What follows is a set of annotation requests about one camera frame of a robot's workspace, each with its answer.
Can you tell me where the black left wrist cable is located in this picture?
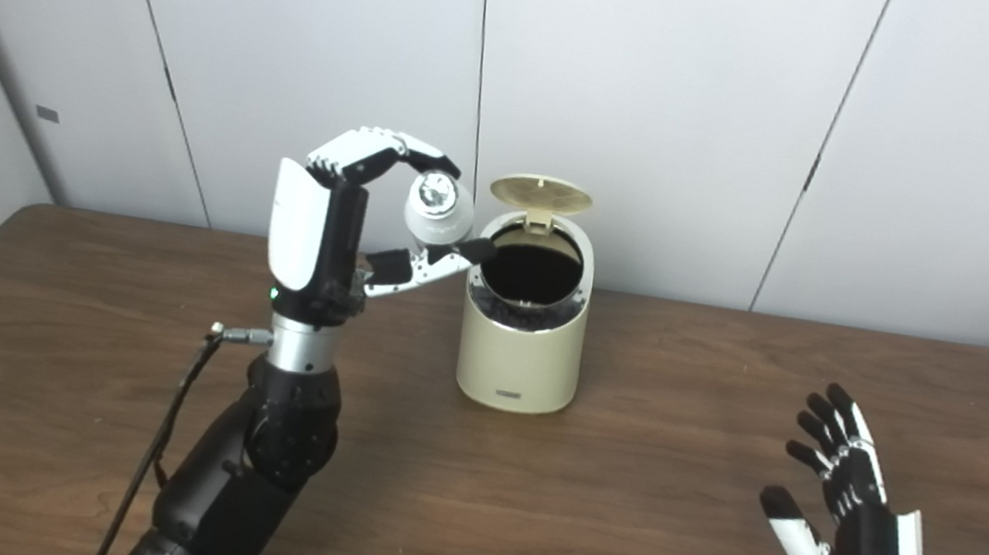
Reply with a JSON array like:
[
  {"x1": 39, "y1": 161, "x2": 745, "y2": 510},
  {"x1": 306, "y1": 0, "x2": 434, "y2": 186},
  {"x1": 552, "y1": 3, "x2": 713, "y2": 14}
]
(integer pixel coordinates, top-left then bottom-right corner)
[{"x1": 93, "y1": 313, "x2": 275, "y2": 555}]

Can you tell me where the cream-colored round bin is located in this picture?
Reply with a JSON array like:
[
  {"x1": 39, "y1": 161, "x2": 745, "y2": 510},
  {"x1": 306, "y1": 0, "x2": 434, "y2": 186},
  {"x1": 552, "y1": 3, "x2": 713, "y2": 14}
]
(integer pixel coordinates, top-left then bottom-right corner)
[{"x1": 452, "y1": 205, "x2": 600, "y2": 420}]

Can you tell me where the cream round bin lid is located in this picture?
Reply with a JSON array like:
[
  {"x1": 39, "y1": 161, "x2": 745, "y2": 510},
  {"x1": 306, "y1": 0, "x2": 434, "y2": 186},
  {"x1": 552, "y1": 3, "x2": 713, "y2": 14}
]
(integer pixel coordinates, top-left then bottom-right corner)
[{"x1": 486, "y1": 170, "x2": 596, "y2": 233}]

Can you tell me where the small white plastic bottle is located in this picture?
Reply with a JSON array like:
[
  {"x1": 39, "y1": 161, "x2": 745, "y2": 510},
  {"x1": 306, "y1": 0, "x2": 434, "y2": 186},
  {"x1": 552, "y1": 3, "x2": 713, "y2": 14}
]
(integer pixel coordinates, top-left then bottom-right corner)
[{"x1": 400, "y1": 168, "x2": 479, "y2": 251}]

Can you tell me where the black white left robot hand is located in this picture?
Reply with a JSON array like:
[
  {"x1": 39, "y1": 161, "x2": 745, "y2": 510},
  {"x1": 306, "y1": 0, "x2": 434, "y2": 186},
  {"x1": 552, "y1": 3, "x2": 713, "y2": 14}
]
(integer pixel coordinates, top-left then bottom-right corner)
[{"x1": 259, "y1": 116, "x2": 511, "y2": 345}]

